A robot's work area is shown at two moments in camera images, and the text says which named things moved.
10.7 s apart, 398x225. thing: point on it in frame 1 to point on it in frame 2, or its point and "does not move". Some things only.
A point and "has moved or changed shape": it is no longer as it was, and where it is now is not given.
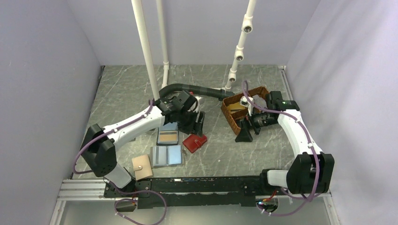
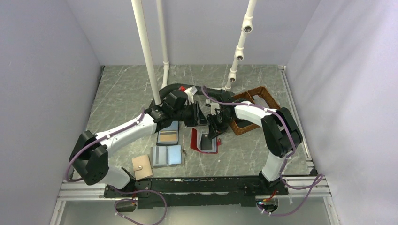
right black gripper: (244, 134) to (214, 129)
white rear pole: (165, 63) does not move
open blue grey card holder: (162, 156) does not move
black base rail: (154, 193) does not move
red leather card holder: (194, 141) has moved or changed shape
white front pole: (145, 46) does not move
